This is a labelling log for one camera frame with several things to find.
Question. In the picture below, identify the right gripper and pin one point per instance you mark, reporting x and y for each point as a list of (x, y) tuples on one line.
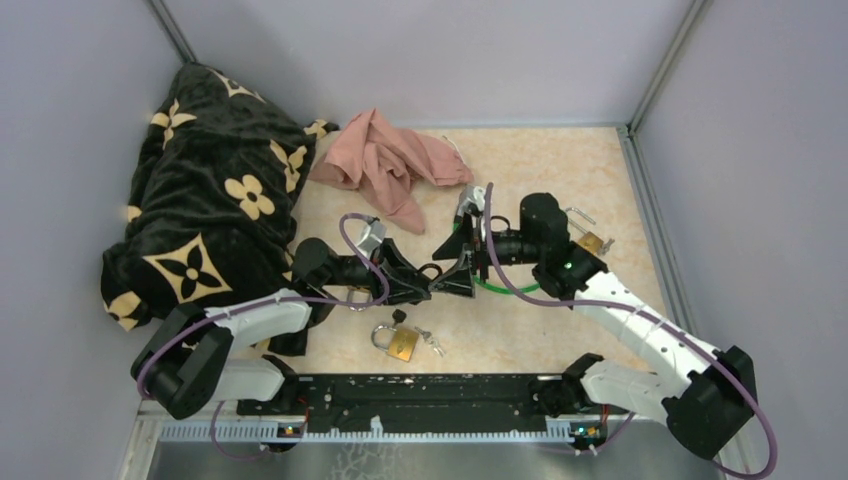
[(458, 280)]

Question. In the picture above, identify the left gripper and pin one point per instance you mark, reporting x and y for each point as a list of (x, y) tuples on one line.
[(390, 255)]

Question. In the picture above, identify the brass padlock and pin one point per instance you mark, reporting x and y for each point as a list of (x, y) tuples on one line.
[(588, 239), (358, 299), (401, 342)]

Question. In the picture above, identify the black padlock with keys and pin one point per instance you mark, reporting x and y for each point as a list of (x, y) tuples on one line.
[(410, 285)]

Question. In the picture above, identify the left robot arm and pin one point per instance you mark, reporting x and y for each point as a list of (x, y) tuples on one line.
[(216, 354)]

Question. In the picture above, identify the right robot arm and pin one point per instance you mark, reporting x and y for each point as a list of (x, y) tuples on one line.
[(701, 393)]

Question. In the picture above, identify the pink cloth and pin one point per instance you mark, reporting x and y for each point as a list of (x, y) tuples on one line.
[(384, 162)]

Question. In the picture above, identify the black floral blanket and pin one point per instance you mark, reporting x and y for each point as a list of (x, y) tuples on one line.
[(210, 215)]

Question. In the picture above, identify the green cable lock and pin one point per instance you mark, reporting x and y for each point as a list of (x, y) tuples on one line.
[(483, 281)]

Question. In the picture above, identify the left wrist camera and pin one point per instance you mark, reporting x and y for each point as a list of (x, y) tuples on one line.
[(372, 237)]

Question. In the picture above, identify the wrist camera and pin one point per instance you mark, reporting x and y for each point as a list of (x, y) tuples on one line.
[(372, 237), (471, 201)]

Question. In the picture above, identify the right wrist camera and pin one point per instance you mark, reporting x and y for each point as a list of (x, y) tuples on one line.
[(471, 201)]

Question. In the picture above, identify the brass padlock on cable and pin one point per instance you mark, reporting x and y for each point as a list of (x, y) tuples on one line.
[(588, 239)]

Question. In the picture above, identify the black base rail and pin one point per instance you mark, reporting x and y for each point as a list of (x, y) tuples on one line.
[(427, 403)]

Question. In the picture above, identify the aluminium frame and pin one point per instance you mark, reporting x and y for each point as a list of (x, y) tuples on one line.
[(630, 129)]

